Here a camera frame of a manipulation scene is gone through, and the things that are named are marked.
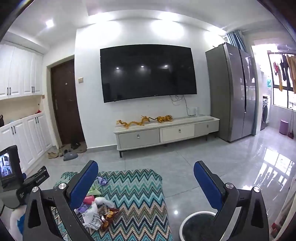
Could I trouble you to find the brown snack packet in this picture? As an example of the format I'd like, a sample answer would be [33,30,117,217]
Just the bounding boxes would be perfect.
[100,207,121,229]

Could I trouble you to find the white wall cabinets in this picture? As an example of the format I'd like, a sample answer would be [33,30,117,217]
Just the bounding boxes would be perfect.
[0,40,44,100]

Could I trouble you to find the grey double-door refrigerator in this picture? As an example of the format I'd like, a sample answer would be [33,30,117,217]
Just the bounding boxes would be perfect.
[205,42,259,142]

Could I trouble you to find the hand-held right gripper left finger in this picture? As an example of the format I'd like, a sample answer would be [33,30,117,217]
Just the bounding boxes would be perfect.
[23,160,100,241]

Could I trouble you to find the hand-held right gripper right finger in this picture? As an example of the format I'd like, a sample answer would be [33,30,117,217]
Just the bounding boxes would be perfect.
[193,161,270,241]

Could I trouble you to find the white base cabinets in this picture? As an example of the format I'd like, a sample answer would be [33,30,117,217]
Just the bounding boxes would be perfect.
[0,111,53,173]

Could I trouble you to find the zigzag patterned blanket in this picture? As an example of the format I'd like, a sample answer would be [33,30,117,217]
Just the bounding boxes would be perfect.
[50,169,174,241]

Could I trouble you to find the purple plastic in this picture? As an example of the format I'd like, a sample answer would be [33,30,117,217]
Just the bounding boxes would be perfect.
[74,204,92,215]

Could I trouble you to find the yellow hanging garment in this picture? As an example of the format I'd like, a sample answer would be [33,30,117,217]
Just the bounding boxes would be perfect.
[277,67,284,91]

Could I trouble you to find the black wall television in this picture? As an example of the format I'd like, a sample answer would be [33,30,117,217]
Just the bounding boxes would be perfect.
[100,44,198,103]

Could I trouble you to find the grey washing machine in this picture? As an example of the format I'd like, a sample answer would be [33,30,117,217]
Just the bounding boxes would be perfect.
[260,94,271,131]

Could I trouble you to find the tan hanging garment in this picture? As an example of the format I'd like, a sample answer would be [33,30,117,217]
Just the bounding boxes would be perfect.
[285,54,296,93]

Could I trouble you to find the white television cabinet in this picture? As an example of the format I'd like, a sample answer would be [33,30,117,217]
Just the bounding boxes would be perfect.
[113,115,220,158]

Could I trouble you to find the balcony window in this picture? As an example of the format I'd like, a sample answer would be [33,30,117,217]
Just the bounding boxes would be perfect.
[268,52,296,109]

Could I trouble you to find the black power cable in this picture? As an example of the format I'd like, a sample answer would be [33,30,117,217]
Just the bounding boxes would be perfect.
[170,95,195,116]

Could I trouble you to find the dark hanging garment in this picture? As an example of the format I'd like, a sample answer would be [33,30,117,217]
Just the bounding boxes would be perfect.
[280,58,294,87]

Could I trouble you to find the blue curtain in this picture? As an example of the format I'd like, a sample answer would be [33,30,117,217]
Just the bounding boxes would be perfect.
[225,31,246,52]

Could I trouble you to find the long golden dragon ornament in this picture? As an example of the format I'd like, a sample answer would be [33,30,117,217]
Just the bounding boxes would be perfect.
[116,115,156,127]

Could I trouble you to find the beige fabric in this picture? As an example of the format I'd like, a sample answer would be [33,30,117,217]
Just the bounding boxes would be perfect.
[269,178,296,241]

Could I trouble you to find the grey slipper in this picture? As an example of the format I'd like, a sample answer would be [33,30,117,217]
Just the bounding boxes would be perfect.
[63,150,78,161]

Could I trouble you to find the white round bin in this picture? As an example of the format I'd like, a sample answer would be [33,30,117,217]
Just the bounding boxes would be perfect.
[179,210,222,241]

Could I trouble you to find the dark brown entrance door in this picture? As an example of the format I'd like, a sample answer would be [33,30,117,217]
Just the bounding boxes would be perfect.
[50,58,86,145]

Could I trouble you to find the white plastic bag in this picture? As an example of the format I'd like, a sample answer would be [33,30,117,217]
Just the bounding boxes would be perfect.
[82,197,115,231]

